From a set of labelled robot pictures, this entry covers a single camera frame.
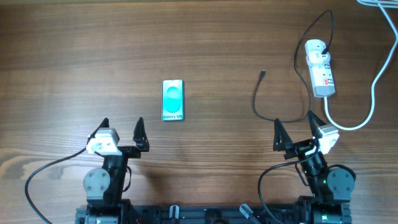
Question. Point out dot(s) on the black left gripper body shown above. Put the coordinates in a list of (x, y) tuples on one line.
[(125, 150)]

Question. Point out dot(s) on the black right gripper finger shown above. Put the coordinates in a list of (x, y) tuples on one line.
[(282, 141), (314, 120)]

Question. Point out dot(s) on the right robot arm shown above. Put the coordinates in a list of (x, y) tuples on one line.
[(331, 186)]

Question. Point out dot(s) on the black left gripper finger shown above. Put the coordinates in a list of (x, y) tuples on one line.
[(104, 124), (140, 137)]

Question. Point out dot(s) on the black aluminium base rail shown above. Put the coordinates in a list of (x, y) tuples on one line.
[(217, 214)]

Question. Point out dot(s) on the turquoise screen smartphone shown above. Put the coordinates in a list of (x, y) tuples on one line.
[(172, 100)]

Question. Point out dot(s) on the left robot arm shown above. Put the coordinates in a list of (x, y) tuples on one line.
[(104, 186)]

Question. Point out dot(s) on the white charger plug adapter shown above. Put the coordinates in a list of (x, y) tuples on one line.
[(316, 57)]

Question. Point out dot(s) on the white power strip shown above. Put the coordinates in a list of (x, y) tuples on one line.
[(321, 76)]

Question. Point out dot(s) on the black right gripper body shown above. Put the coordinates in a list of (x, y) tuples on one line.
[(300, 148)]

